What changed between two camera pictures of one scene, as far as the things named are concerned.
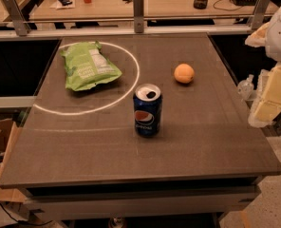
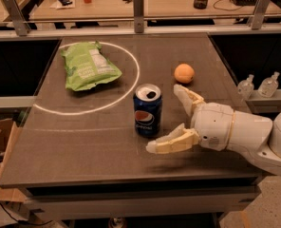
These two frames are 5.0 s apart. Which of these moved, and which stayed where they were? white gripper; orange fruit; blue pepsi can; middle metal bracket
Moved: white gripper
Stayed: orange fruit; blue pepsi can; middle metal bracket
